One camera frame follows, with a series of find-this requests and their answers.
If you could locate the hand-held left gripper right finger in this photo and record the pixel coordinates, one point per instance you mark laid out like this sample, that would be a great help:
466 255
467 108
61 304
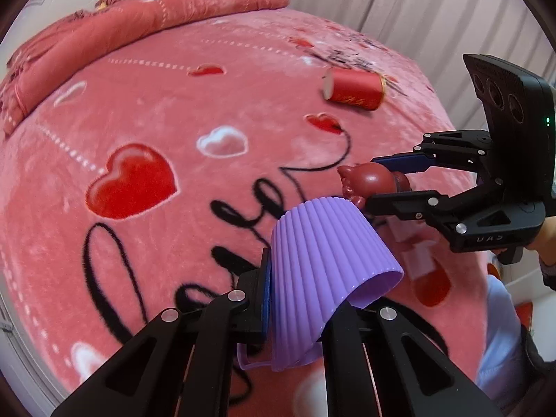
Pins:
352 347

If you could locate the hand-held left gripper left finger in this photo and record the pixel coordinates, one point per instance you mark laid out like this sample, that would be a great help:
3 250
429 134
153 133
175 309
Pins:
266 299

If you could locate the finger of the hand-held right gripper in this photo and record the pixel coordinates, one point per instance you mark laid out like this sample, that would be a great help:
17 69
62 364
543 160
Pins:
399 163
404 205

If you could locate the brown pig toy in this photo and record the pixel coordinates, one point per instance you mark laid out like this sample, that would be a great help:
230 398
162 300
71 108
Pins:
369 182

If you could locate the purple ribbed plastic cup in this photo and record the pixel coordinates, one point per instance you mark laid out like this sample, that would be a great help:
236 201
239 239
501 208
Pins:
317 265

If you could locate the person's right hand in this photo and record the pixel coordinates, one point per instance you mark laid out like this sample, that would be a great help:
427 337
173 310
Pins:
545 234

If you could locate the red cylindrical can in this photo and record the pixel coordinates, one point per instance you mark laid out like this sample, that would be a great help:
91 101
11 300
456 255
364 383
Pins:
354 89

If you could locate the pink pleated curtain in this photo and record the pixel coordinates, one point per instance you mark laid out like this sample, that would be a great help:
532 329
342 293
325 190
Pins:
391 0

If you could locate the folded red quilt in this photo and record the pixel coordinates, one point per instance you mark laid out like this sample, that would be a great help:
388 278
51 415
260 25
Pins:
130 26

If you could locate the small yellow toy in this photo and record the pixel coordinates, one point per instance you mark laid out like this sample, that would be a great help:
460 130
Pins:
102 6

